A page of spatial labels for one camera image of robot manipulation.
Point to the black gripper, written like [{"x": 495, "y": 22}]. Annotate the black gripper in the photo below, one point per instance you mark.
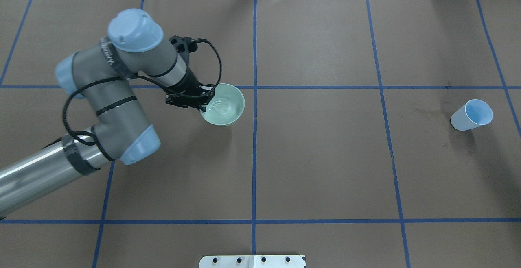
[{"x": 191, "y": 85}]

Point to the mint green bowl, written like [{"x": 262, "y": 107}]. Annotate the mint green bowl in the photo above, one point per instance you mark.
[{"x": 226, "y": 107}]

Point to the light blue plastic cup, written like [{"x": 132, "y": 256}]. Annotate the light blue plastic cup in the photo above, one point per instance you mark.
[{"x": 473, "y": 114}]

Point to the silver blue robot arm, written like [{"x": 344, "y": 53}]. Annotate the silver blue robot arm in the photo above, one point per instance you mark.
[{"x": 102, "y": 117}]

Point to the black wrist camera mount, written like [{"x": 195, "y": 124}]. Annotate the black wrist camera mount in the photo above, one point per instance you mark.
[{"x": 184, "y": 45}]

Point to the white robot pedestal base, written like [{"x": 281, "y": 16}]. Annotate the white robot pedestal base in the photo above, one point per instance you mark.
[{"x": 253, "y": 261}]

